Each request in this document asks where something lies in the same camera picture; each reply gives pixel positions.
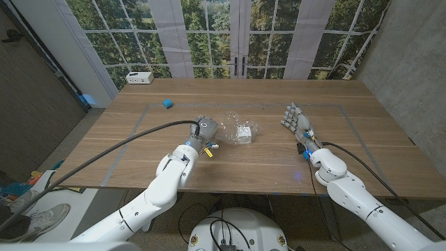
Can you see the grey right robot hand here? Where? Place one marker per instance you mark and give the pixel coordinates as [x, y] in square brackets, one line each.
[300, 121]

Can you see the white cube block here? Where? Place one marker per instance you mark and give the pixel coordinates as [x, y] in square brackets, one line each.
[244, 135]

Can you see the clear plastic wrap sheet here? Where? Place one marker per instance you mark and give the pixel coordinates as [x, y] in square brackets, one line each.
[230, 129]

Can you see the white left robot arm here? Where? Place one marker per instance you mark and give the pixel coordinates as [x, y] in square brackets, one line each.
[160, 188]

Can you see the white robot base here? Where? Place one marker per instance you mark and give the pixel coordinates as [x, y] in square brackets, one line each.
[240, 230]

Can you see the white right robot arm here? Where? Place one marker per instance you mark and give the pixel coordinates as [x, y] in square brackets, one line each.
[352, 195]

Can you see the small blue block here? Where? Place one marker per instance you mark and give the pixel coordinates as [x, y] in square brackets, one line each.
[167, 103]

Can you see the grey table leg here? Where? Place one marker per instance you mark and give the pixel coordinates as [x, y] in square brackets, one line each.
[329, 219]

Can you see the printed window backdrop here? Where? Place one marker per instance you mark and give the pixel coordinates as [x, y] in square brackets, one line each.
[209, 35]

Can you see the black round floor item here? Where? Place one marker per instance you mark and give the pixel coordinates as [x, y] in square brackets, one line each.
[177, 197]

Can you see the white power strip box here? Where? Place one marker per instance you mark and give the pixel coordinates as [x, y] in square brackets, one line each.
[139, 77]

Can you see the white table leg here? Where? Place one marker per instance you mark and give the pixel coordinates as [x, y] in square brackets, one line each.
[148, 226]

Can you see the light blue floor object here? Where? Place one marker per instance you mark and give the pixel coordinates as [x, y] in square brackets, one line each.
[87, 99]

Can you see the white sneaker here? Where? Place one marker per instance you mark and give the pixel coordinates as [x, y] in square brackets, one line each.
[48, 218]
[22, 200]

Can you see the orange floor toy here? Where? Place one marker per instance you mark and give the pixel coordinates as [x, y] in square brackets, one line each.
[35, 178]

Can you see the dark brown door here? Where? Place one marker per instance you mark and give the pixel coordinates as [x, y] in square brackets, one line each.
[28, 87]

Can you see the teal floor object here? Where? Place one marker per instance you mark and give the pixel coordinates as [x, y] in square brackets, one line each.
[14, 189]

